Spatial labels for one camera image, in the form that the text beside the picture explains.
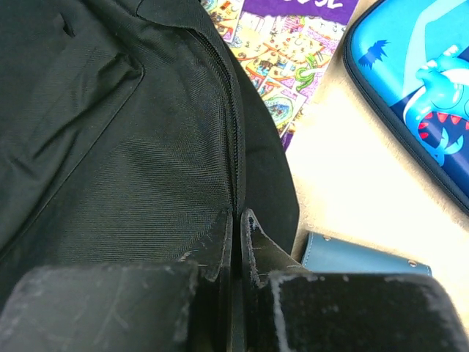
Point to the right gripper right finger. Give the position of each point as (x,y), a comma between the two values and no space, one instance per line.
(288,308)

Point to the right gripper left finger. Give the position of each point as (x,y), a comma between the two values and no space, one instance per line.
(180,305)

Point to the black backpack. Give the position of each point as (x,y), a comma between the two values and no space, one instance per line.
(128,130)

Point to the purple 52-storey treehouse book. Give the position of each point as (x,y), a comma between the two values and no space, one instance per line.
(284,47)

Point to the blue shark pencil case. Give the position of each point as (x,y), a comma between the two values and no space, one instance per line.
(409,60)

